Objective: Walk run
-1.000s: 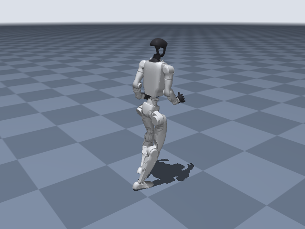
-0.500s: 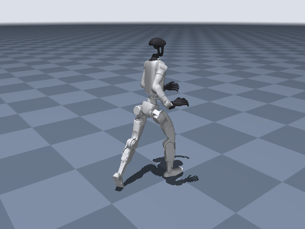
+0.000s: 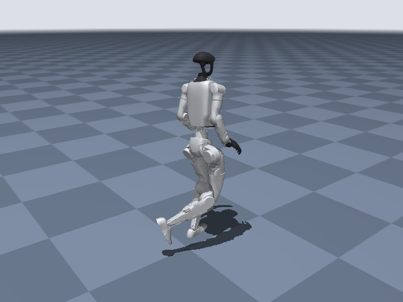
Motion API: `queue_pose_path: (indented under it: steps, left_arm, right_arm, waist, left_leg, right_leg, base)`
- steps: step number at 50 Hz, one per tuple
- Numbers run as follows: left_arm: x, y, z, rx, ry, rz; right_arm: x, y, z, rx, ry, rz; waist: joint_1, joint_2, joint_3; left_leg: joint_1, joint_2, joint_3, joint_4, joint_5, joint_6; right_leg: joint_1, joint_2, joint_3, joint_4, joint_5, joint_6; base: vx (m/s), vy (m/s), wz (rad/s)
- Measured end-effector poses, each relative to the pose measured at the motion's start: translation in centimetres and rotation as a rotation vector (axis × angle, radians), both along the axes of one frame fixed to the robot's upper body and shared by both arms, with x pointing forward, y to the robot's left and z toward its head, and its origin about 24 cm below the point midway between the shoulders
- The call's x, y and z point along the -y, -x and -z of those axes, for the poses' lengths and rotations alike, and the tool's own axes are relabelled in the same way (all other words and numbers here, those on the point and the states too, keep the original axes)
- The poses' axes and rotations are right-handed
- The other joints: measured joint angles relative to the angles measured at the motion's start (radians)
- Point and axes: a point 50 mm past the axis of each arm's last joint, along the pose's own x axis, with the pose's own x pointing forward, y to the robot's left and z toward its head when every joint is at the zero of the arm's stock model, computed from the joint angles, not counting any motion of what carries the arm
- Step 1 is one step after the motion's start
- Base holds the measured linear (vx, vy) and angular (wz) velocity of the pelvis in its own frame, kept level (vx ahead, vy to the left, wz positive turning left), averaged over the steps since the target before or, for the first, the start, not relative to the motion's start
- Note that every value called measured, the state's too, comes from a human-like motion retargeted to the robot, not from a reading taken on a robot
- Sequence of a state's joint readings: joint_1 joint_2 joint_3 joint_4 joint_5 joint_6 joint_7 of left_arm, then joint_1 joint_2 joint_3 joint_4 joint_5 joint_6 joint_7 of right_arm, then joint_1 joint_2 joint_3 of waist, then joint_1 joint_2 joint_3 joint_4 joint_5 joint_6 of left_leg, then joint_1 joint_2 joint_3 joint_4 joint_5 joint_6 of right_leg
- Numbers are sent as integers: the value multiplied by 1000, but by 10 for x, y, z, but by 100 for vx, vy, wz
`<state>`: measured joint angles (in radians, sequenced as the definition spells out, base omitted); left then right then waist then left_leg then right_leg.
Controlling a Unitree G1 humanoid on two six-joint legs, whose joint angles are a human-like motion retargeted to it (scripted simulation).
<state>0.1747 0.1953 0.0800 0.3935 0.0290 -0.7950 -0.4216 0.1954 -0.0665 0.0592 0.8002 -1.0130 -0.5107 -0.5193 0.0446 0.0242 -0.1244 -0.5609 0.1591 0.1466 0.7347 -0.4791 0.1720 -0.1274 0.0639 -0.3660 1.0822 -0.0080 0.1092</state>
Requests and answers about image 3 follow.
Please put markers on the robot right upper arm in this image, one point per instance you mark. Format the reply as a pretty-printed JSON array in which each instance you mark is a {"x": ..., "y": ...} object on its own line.
[{"x": 217, "y": 92}]

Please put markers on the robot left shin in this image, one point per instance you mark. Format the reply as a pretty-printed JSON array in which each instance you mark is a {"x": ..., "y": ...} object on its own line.
[{"x": 196, "y": 220}]

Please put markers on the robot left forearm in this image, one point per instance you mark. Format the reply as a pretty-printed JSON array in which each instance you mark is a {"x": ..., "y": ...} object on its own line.
[{"x": 187, "y": 124}]

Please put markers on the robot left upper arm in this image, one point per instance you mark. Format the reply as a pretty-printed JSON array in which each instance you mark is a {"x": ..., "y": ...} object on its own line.
[{"x": 182, "y": 114}]

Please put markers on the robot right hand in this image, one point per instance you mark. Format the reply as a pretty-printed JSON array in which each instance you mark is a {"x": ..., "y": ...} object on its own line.
[{"x": 234, "y": 144}]

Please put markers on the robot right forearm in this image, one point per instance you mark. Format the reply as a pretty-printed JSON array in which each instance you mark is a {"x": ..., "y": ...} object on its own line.
[{"x": 221, "y": 131}]

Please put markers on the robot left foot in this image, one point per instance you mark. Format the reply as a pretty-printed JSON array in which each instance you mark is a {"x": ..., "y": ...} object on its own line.
[{"x": 191, "y": 232}]

